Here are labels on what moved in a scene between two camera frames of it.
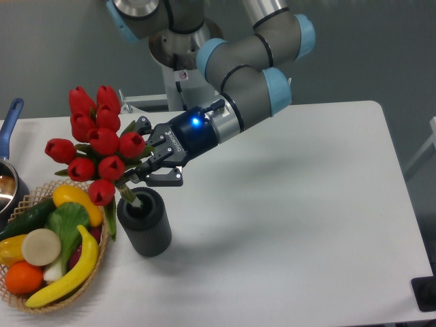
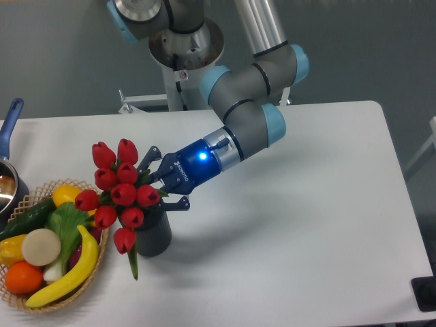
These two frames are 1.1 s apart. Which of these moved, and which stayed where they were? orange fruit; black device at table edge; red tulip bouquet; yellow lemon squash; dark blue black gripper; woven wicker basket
Moved: red tulip bouquet; dark blue black gripper
Stayed: black device at table edge; woven wicker basket; yellow lemon squash; orange fruit
